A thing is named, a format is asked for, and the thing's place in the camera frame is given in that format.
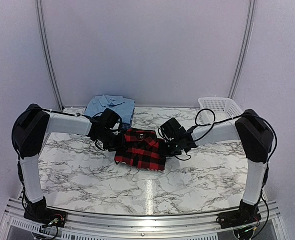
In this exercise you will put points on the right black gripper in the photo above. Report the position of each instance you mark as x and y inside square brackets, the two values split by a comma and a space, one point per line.
[176, 154]

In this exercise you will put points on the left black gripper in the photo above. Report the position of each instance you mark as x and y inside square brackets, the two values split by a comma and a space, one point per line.
[118, 146]

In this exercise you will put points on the red black plaid shirt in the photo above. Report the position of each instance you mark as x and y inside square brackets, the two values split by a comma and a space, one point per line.
[142, 150]

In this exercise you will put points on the white plastic basket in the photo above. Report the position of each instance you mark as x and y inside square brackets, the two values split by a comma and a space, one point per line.
[219, 119]

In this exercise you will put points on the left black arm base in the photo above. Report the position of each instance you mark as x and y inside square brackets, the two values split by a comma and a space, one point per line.
[40, 213]

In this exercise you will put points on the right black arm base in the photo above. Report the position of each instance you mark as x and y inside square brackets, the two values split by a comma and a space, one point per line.
[246, 214]

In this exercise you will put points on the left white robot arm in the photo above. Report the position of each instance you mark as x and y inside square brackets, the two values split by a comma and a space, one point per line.
[32, 126]

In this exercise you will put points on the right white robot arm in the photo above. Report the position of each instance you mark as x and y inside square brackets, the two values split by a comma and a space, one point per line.
[258, 139]

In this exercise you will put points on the blue checked folded shirt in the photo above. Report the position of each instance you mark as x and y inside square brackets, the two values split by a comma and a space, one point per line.
[124, 126]

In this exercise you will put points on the light blue folded shirt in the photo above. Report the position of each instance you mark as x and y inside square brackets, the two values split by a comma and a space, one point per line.
[124, 107]

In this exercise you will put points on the aluminium front rail frame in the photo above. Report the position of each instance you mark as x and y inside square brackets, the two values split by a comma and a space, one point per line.
[94, 226]

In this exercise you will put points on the left aluminium corner post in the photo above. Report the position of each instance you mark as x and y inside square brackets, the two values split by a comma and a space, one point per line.
[47, 53]

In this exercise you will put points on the aluminium corner post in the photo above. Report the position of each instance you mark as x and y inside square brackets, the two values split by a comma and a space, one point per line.
[249, 25]
[47, 53]

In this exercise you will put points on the right aluminium corner post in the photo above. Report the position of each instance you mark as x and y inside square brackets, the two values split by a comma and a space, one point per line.
[249, 25]

